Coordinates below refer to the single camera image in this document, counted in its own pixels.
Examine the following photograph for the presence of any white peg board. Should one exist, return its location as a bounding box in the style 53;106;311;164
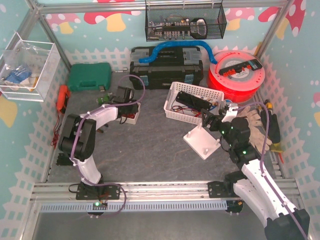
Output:
183;123;221;160

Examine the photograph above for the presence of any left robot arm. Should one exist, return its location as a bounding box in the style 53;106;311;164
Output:
58;86;138;186

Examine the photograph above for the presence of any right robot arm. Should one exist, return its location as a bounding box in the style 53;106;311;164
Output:
201;105;310;240

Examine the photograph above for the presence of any white spring tray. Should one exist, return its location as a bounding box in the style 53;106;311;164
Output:
119;103;141;125

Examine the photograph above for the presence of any green tool case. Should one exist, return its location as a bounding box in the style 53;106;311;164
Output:
67;62;112;92

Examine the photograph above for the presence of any black battery holder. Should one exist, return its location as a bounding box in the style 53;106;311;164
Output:
175;91;212;112

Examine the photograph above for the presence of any red filament spool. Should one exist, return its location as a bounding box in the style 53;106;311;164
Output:
206;50;266;103

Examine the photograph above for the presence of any yellow black screwdriver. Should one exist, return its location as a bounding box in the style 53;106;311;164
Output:
264;99;273;112

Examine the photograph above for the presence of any black work glove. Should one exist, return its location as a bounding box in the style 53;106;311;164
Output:
260;110;281;144

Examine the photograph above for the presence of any orange multimeter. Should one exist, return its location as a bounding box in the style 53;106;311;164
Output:
56;84;70;114

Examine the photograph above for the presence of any black toolbox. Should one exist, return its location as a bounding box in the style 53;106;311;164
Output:
129;46;204;90

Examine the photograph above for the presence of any black terminal strip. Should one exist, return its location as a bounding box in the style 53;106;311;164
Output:
218;59;263;77

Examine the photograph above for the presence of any clear acrylic box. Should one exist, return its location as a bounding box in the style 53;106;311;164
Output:
0;32;61;102

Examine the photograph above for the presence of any blue white work glove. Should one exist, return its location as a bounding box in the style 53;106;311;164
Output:
4;65;32;84

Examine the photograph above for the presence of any green hose nozzle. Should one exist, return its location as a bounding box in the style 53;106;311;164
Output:
96;93;113;106

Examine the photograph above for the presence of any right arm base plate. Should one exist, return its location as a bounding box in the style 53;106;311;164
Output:
207;181;236;199

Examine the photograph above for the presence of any blue corrugated hose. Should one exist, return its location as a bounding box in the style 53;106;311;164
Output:
138;40;219;65

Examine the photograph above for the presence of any grey slotted cable duct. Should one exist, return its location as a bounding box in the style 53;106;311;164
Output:
40;200;228;213

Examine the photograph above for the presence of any black wire mesh basket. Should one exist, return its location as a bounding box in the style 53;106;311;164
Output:
145;0;227;42

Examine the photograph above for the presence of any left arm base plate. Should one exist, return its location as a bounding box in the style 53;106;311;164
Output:
75;182;121;201

